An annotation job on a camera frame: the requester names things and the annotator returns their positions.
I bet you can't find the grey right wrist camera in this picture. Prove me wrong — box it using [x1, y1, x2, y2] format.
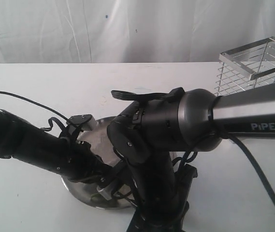
[97, 179, 123, 201]

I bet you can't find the white backdrop curtain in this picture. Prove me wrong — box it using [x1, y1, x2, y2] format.
[0, 0, 275, 63]

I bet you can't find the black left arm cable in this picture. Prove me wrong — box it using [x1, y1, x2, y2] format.
[0, 90, 85, 138]

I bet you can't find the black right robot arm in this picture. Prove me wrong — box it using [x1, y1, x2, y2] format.
[107, 83, 275, 232]

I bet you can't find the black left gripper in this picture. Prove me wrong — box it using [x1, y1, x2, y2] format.
[56, 141, 108, 184]

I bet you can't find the green round object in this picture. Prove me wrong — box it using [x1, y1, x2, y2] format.
[90, 193, 101, 202]

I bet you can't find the round stainless steel plate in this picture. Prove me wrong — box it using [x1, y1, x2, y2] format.
[62, 116, 132, 210]

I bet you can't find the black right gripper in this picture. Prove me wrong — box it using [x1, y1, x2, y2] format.
[127, 164, 198, 232]

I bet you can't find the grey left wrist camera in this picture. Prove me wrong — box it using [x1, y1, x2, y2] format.
[69, 114, 97, 131]

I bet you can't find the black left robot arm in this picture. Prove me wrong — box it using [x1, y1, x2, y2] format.
[0, 110, 111, 183]

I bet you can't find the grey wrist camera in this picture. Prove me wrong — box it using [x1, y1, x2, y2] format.
[69, 114, 97, 131]
[97, 179, 123, 201]

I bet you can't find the chrome wire utensil basket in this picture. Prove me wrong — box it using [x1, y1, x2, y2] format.
[215, 37, 275, 96]

